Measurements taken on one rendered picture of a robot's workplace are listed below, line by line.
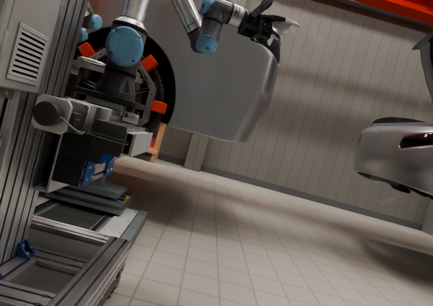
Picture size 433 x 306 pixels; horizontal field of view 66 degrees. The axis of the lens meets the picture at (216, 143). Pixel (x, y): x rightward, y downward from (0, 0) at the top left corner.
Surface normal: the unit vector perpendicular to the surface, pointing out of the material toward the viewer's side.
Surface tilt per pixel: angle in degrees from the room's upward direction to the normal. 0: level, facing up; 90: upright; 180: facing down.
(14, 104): 90
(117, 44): 98
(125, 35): 98
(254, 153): 90
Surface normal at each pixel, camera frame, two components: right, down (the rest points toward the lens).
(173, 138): 0.01, 0.04
